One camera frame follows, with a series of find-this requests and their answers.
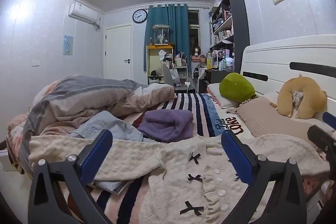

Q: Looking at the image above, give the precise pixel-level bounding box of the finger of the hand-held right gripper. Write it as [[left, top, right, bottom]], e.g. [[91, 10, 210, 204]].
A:
[[322, 112, 336, 132], [308, 125, 336, 162]]

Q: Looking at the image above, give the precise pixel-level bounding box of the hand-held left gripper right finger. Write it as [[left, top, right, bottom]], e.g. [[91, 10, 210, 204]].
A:
[[221, 130, 307, 224]]

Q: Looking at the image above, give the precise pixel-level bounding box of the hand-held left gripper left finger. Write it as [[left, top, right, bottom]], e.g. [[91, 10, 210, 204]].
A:
[[28, 129, 113, 224]]

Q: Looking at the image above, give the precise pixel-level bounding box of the cream knit cardigan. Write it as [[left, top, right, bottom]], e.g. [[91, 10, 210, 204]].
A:
[[29, 133, 331, 224]]

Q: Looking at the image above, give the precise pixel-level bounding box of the yellow plush neck pillow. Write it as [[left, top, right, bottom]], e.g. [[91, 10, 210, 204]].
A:
[[277, 73, 327, 119]]

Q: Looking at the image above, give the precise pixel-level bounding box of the light blue garment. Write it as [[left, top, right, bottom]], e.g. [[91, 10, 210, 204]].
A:
[[69, 111, 144, 193]]

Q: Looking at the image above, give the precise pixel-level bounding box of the small grey plush toy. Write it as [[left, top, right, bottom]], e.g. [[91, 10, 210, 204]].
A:
[[293, 90, 304, 109]]

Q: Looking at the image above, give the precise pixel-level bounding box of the beige knit pillow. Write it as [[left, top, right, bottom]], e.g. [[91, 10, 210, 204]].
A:
[[236, 97, 324, 147]]

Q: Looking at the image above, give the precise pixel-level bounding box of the grey and pink duvet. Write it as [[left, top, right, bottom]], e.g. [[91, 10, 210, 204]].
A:
[[7, 76, 177, 169]]

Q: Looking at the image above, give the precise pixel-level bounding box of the white pillow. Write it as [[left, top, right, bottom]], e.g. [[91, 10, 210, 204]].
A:
[[207, 83, 240, 109]]

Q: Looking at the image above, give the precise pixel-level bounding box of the green plush pillow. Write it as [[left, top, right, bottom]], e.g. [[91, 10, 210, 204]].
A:
[[219, 72, 257, 103]]

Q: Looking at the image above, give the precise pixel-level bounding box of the folded purple sweater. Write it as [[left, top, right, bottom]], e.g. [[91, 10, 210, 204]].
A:
[[137, 109, 195, 142]]

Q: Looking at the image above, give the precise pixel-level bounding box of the dark desk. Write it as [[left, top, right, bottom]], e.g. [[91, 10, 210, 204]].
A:
[[193, 69, 237, 94]]

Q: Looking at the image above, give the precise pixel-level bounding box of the white bed headboard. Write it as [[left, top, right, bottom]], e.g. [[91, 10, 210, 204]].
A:
[[241, 34, 336, 121]]

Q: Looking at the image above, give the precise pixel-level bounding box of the white storage box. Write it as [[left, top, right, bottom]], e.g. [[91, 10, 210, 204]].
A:
[[0, 149, 17, 172]]

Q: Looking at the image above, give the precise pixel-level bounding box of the white door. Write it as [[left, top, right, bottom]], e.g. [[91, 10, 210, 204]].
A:
[[104, 25, 132, 80]]

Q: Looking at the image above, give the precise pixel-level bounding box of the yellow shelf unit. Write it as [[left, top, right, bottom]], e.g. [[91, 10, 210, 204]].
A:
[[146, 44, 174, 84]]

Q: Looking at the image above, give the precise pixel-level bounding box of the dark bookshelf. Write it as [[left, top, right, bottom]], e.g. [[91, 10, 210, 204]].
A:
[[209, 0, 250, 78]]

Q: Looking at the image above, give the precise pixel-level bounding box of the window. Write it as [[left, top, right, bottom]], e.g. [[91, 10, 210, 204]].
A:
[[188, 10, 201, 49]]

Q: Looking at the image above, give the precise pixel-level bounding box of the glass display case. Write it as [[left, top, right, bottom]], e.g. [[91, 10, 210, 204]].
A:
[[153, 25, 171, 45]]

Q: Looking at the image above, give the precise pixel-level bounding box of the white air conditioner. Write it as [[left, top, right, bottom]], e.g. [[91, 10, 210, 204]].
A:
[[69, 2, 101, 29]]

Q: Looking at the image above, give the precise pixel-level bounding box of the teal curtain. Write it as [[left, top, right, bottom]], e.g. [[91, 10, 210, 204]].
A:
[[144, 4, 190, 73]]

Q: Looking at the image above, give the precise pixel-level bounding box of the small blue wall poster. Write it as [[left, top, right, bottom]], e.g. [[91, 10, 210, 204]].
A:
[[63, 35, 74, 56]]

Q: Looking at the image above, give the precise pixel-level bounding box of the round wall clock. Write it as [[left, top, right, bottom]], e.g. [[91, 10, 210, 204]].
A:
[[132, 9, 148, 24]]

